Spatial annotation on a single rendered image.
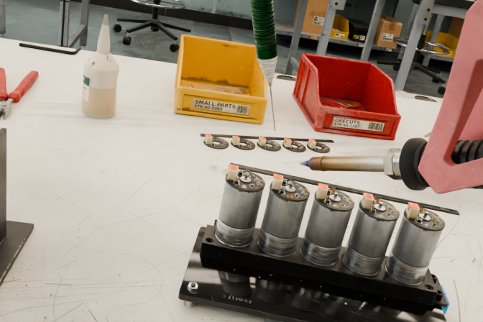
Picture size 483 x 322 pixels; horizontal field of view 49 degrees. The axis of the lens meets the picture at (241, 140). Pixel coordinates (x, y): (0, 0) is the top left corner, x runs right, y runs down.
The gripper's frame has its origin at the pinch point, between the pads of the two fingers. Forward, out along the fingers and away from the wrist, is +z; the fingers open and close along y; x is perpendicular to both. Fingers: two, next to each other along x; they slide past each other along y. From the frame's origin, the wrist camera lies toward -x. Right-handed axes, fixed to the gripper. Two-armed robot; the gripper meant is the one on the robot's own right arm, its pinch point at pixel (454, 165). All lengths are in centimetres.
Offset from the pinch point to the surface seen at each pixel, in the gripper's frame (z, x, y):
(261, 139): 22.1, -16.5, -13.3
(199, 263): 15.4, -4.4, 4.1
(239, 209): 11.9, -5.7, 2.1
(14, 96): 29.3, -30.7, 5.4
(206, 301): 14.1, -1.8, 5.6
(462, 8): 76, -104, -243
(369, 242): 9.7, -0.4, -3.6
